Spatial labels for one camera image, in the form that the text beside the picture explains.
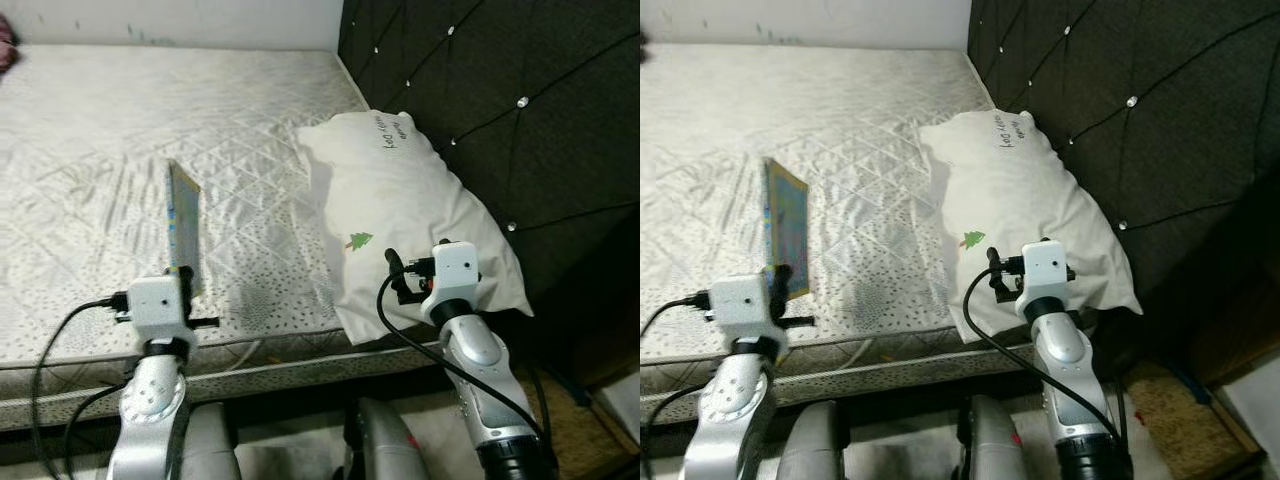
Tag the white pillow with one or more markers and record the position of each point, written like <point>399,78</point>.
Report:
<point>410,210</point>
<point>1030,210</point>

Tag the dark tufted fabric headboard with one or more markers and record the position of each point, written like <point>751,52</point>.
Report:
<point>520,80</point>
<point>1170,80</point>

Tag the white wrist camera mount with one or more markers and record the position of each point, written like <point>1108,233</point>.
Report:
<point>456,268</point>
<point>158,308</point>
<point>747,308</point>
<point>1045,268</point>

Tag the colourful children's picture book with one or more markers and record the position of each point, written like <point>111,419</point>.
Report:
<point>788,225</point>
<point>185,225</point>

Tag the white quilted patterned mattress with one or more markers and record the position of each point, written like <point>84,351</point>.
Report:
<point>100,180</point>
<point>720,180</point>

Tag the grey robot right leg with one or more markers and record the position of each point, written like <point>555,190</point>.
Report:
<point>995,445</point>
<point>385,445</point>

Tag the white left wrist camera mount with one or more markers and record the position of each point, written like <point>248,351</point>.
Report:
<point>158,308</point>
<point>747,308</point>

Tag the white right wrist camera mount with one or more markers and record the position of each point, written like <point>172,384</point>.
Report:
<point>456,268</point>
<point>1045,268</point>

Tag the purple blanket with cartoon patches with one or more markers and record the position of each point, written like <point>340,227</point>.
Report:
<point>6,45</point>

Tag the brown woven wooden box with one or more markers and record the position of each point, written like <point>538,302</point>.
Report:
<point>575,420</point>
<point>1190,420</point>

